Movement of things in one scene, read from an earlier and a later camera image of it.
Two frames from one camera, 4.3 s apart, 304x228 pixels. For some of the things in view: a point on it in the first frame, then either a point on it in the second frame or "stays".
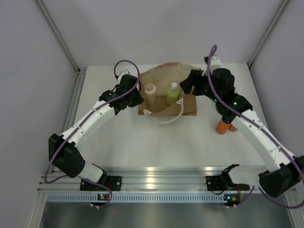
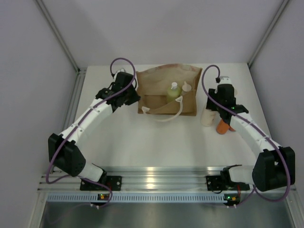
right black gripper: x=194 y=79 → x=213 y=93
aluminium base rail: x=147 y=179 stays
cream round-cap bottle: x=150 y=90 → x=207 y=117
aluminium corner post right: x=281 y=8 stays
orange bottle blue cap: x=223 y=125 stays
